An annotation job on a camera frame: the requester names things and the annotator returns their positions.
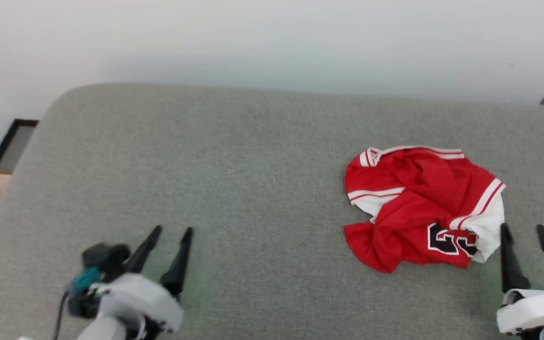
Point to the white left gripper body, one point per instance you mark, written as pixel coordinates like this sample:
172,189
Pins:
140,297

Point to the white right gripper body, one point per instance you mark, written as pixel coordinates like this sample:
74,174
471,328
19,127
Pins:
536,311

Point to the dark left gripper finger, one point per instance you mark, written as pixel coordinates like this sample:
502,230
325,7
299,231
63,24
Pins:
147,248
180,264

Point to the red white basketball jersey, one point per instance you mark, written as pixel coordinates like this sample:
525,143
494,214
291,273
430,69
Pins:
418,212

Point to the black framed panel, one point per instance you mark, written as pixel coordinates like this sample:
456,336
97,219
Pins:
14,144

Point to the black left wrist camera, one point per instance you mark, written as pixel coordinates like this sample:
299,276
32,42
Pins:
104,259

